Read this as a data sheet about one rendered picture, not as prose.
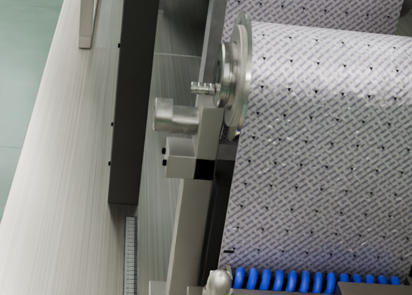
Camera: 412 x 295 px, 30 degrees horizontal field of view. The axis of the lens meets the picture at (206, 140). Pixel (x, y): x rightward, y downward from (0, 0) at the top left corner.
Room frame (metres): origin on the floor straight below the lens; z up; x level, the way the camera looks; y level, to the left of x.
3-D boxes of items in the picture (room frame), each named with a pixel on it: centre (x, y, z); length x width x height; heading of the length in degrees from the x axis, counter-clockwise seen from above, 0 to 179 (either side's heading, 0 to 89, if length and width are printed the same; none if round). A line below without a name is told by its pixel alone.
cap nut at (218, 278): (0.68, -0.04, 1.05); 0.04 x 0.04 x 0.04
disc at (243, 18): (0.81, -0.02, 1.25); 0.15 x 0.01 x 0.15; 8
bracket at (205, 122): (0.84, 0.02, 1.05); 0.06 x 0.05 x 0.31; 98
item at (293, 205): (0.77, -0.15, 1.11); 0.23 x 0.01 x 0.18; 98
